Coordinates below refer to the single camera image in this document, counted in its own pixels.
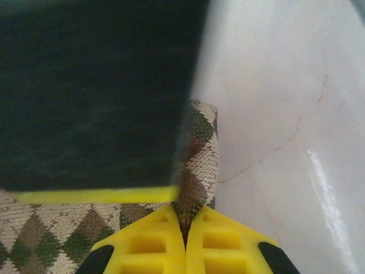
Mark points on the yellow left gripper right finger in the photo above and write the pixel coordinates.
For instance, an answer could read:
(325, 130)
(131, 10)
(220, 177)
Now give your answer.
(222, 251)

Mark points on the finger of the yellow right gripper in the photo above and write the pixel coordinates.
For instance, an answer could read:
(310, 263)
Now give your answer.
(94, 94)

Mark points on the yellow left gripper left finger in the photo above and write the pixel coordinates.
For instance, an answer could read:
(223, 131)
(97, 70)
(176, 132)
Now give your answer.
(148, 251)

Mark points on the beige brown green argyle sock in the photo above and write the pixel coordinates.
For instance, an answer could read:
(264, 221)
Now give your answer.
(199, 171)

